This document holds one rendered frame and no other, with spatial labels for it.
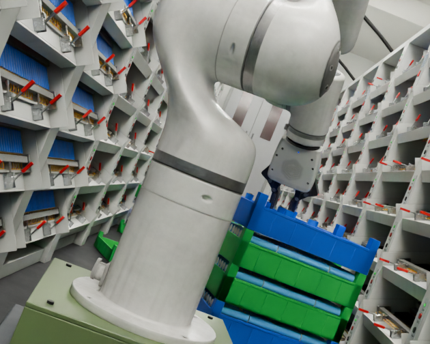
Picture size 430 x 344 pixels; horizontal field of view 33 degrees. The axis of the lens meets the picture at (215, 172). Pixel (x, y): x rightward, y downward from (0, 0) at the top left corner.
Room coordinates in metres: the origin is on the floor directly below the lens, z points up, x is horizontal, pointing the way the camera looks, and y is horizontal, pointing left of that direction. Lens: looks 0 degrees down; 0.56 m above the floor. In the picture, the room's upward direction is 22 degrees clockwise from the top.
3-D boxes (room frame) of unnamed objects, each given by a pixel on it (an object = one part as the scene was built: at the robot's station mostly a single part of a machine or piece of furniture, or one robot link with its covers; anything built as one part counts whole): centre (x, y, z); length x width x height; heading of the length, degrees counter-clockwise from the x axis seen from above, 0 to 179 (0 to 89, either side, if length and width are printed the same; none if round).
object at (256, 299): (1.66, -0.22, 0.36); 0.30 x 0.20 x 0.08; 106
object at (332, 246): (1.66, -0.22, 0.52); 0.30 x 0.20 x 0.08; 106
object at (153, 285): (0.91, 0.02, 0.46); 0.19 x 0.19 x 0.18
